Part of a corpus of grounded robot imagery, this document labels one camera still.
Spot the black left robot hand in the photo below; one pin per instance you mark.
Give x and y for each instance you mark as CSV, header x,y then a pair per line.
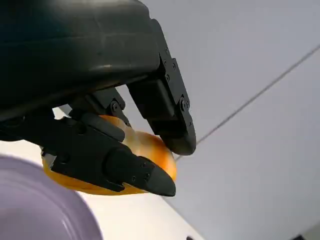
x,y
75,50

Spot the lilac plate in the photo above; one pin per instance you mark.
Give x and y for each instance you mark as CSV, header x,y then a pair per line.
x,y
37,205

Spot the orange toy bread roll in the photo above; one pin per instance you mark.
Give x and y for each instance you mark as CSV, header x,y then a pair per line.
x,y
155,150

